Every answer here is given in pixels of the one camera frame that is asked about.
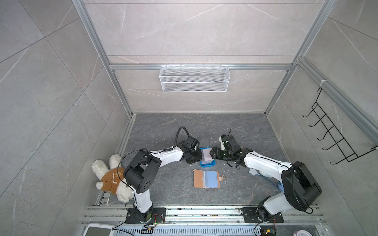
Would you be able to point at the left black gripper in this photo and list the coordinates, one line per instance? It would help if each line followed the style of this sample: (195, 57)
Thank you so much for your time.
(200, 157)

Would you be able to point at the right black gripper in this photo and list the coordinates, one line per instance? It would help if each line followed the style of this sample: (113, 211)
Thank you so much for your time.
(216, 151)

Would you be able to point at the blue plastic card tray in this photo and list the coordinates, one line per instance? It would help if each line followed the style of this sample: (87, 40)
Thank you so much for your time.
(206, 163)

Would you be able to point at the tan leather card holder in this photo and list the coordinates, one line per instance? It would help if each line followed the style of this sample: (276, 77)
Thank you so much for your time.
(207, 179)

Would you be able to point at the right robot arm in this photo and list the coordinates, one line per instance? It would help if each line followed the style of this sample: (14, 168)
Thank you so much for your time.
(300, 189)

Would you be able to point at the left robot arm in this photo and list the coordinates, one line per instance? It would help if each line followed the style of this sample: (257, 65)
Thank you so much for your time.
(142, 170)

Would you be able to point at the white teddy bear brown shirt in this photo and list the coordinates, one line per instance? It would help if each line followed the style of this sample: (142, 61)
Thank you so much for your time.
(112, 179)

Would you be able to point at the white tablet device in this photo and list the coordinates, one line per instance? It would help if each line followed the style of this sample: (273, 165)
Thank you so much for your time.
(96, 229)

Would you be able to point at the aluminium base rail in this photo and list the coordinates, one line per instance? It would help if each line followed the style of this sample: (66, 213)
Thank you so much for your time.
(199, 214)

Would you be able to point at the white wire mesh basket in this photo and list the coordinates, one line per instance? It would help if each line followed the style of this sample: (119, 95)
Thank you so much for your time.
(199, 78)

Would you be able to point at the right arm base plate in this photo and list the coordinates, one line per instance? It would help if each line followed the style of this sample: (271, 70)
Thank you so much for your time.
(256, 215)

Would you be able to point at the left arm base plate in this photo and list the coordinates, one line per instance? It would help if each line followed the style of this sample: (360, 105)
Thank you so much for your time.
(153, 215)

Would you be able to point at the black wire hook rack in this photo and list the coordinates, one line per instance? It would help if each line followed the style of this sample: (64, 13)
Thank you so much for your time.
(338, 140)

